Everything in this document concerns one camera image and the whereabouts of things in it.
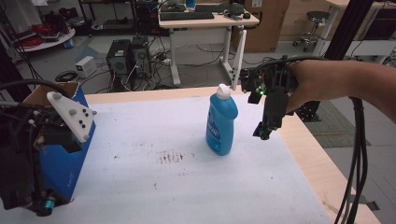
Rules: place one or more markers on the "person's right hand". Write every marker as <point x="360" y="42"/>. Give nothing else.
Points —
<point x="303" y="84"/>

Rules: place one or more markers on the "black metal stand post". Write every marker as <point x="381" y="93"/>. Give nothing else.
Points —
<point x="348" y="28"/>

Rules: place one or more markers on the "white desk with wooden top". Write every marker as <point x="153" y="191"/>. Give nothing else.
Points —
<point x="214" y="22"/>

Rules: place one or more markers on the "small white box device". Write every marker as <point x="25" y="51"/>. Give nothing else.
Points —
<point x="86" y="66"/>

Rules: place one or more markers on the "grey metal bracket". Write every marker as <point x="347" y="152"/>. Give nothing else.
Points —
<point x="369" y="204"/>

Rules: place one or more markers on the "blue cardboard box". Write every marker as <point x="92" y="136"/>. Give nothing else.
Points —
<point x="62" y="169"/>

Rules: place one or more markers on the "black computer mouse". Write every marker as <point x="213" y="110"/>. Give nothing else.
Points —
<point x="246" y="15"/>

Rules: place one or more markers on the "large brown cardboard box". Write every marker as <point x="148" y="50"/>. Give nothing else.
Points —
<point x="267" y="28"/>

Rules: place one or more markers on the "grey floor mat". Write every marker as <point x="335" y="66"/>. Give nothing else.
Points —
<point x="339" y="130"/>

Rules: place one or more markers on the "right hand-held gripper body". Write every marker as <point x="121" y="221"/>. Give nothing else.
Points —
<point x="275" y="102"/>

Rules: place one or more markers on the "blue detergent bottle white cap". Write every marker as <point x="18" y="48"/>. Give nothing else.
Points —
<point x="220" y="124"/>

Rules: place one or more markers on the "white power strip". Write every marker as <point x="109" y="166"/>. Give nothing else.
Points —
<point x="163" y="59"/>

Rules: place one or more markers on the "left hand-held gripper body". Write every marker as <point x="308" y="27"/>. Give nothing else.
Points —
<point x="18" y="161"/>

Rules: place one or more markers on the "round white table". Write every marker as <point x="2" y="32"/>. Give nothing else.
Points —
<point x="59" y="39"/>

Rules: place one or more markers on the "black swivel stool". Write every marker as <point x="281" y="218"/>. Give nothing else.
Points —
<point x="313" y="28"/>

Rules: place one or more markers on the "blue cup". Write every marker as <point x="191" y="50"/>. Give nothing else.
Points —
<point x="190" y="3"/>

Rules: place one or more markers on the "black computer tower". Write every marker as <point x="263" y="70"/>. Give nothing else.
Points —
<point x="141" y="57"/>
<point x="118" y="60"/>

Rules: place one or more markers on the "white foam mat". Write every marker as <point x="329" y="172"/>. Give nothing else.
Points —
<point x="174" y="186"/>

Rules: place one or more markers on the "black keyboard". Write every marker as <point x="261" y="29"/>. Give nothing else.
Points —
<point x="186" y="16"/>

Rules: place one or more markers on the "black stand base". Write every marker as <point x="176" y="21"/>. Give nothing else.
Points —
<point x="308" y="111"/>

